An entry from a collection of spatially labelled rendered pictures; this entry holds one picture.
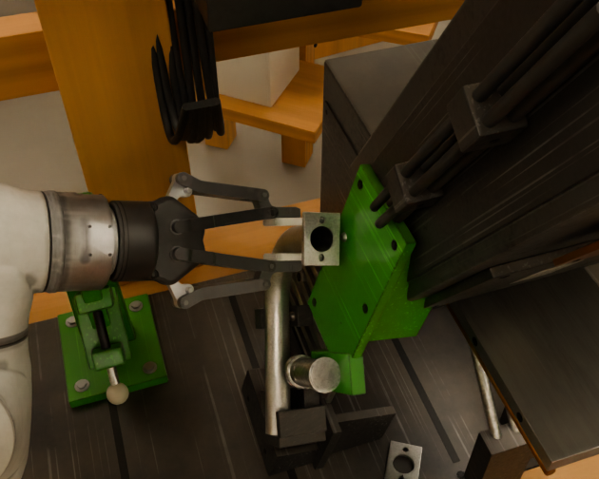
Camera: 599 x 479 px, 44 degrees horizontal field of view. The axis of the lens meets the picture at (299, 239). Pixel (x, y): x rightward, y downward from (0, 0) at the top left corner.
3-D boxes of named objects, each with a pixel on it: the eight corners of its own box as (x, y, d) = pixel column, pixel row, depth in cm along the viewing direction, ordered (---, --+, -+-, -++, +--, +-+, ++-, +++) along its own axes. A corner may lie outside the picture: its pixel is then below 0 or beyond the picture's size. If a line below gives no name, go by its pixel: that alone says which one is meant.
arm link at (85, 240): (51, 185, 62) (123, 187, 65) (31, 193, 70) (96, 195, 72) (52, 296, 62) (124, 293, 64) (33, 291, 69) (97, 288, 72)
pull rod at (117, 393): (132, 405, 95) (124, 380, 90) (109, 411, 94) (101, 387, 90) (125, 370, 98) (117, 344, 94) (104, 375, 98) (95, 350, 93)
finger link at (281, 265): (258, 260, 75) (258, 290, 75) (301, 259, 78) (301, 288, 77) (251, 259, 76) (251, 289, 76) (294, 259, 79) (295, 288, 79)
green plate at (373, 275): (405, 373, 84) (480, 240, 71) (339, 382, 81) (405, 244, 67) (368, 297, 91) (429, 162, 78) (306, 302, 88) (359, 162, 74)
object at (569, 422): (686, 430, 74) (698, 413, 71) (543, 478, 70) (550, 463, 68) (496, 177, 99) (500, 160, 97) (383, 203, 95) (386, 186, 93)
